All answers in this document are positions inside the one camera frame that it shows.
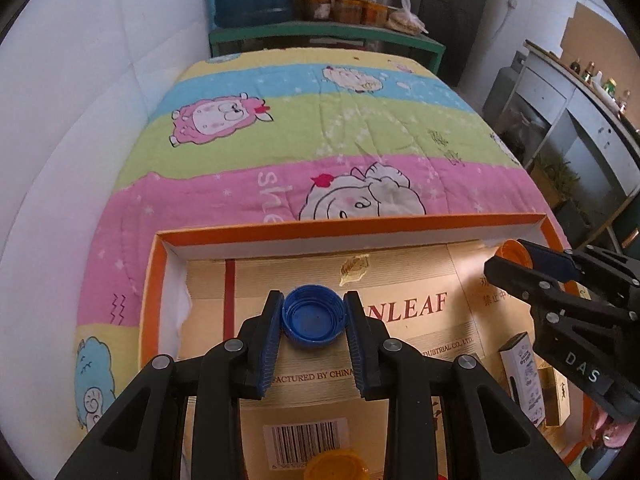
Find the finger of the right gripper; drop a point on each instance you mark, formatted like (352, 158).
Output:
(610, 276)
(541, 291)

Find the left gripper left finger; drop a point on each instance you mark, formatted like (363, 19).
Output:
(140, 436)

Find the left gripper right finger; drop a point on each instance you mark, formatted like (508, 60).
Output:
(487, 436)

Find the white cartoon rectangular box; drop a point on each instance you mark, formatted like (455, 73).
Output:
(519, 363)

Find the yellow orange bottle cap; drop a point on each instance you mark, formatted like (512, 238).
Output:
(337, 465)

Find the blue bottle cap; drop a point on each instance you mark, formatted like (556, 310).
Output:
(313, 316)

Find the gold rectangular box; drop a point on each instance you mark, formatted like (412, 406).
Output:
(556, 396)

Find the person's right hand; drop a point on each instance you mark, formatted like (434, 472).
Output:
(602, 428)

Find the potted green plant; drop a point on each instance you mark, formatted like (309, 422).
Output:
(554, 179)

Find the orange shallow cardboard tray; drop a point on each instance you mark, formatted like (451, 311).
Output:
(422, 276)

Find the white kitchen counter cabinet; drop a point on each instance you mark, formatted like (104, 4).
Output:
(552, 113)

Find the grey gas cylinder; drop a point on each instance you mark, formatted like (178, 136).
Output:
(501, 89)

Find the black refrigerator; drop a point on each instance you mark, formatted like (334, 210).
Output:
(450, 15)

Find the plastic bag of food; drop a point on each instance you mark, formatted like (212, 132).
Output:
(403, 20)

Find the colourful cartoon quilt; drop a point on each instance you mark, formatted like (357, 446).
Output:
(278, 136)

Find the green low table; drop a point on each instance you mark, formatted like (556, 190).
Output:
(423, 43)

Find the brown cardboard wall panel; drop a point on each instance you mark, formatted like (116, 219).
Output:
(590, 38)

